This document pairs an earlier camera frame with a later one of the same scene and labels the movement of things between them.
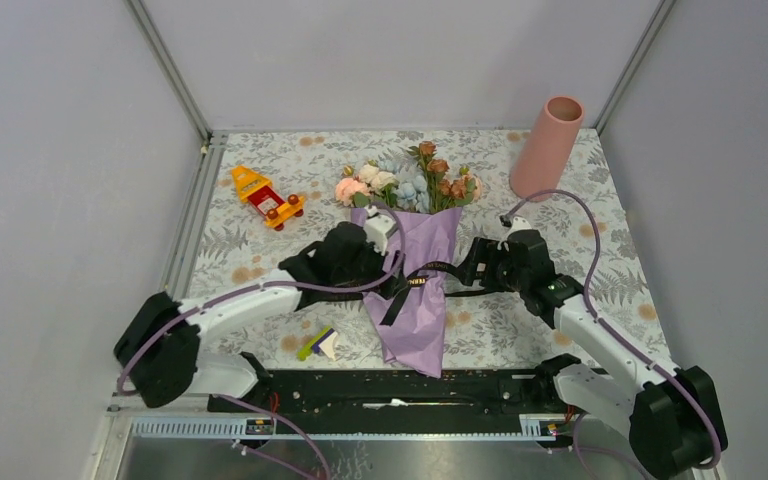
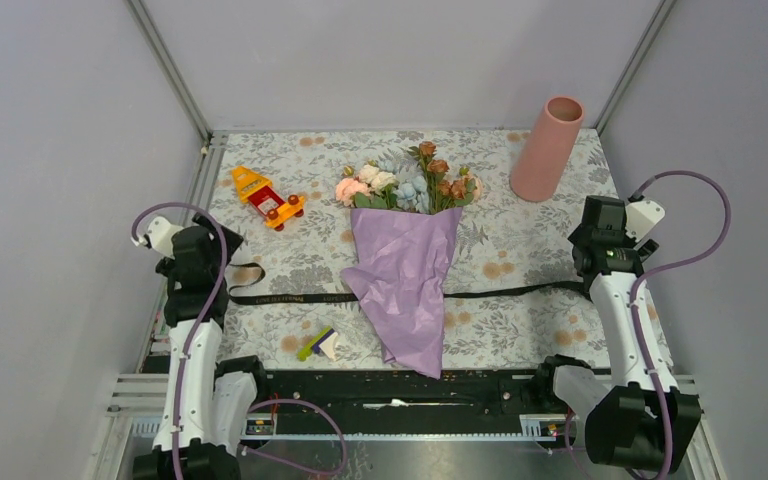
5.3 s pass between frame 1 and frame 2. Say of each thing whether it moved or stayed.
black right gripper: moved
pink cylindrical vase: stayed
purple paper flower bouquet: stayed
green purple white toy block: stayed
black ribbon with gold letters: moved
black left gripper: moved
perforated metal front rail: stayed
